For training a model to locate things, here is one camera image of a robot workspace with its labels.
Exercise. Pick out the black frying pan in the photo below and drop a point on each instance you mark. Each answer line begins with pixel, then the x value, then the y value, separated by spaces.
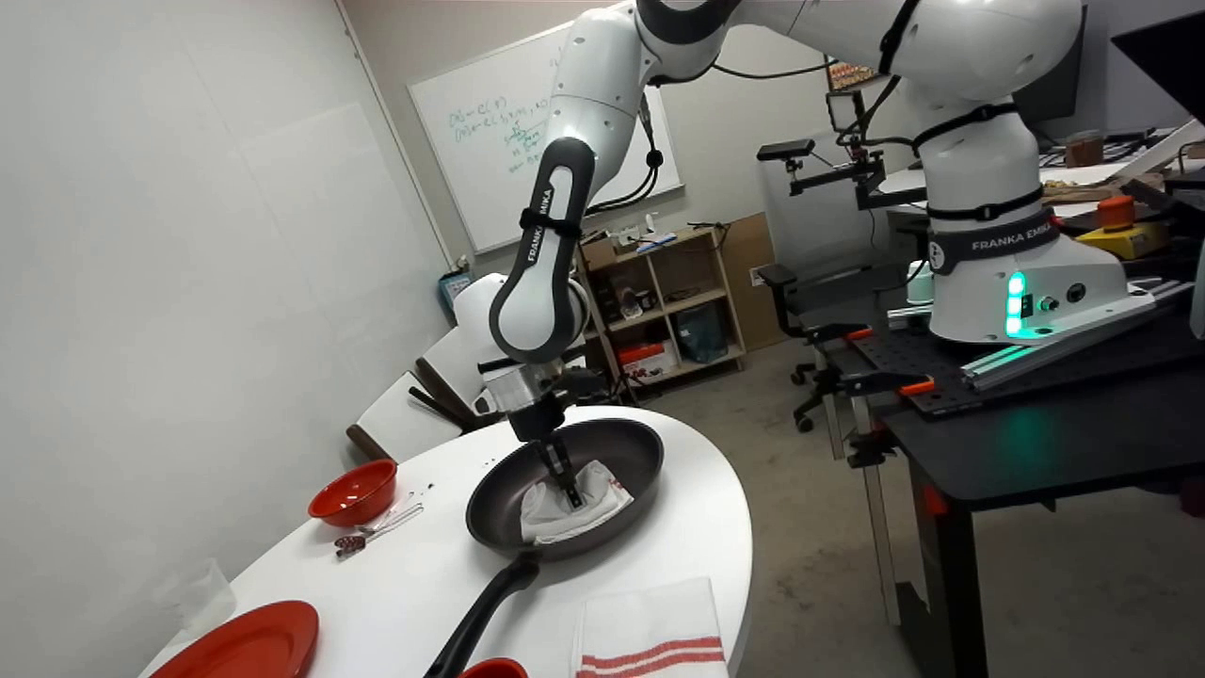
pixel 631 450

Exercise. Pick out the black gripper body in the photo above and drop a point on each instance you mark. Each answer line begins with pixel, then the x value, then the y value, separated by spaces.
pixel 532 407

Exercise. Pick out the wooden shelf unit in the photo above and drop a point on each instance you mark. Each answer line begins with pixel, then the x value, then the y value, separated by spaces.
pixel 665 306

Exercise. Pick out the small dark object on table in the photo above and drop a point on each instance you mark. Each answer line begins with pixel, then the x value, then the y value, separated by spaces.
pixel 351 545

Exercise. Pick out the red cup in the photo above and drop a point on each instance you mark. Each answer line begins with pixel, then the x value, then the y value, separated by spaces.
pixel 493 669

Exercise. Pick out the clear plastic cup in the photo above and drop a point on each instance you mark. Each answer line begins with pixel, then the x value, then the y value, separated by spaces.
pixel 198 598

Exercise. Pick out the wooden chair white cushion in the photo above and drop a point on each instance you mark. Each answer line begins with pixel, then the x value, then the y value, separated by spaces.
pixel 399 424

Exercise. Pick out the orange black clamp left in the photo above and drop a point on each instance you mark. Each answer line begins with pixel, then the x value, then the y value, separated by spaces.
pixel 883 348

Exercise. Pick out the round white pedestal table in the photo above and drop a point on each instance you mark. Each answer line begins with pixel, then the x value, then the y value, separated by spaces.
pixel 394 604

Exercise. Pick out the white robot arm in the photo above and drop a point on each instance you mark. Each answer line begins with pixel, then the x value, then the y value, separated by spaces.
pixel 962 58

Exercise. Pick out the whiteboard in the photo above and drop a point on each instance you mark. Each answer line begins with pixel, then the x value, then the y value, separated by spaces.
pixel 485 126

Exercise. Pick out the red plate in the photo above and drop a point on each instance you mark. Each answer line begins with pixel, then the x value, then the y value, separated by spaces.
pixel 269 640

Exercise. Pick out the black desk with pegboard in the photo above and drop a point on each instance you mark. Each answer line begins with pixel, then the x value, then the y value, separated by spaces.
pixel 1119 411

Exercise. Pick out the black office chair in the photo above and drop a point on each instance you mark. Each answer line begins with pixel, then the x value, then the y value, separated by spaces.
pixel 818 234

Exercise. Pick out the red bowl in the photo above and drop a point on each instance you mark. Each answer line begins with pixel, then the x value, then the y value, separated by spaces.
pixel 360 494

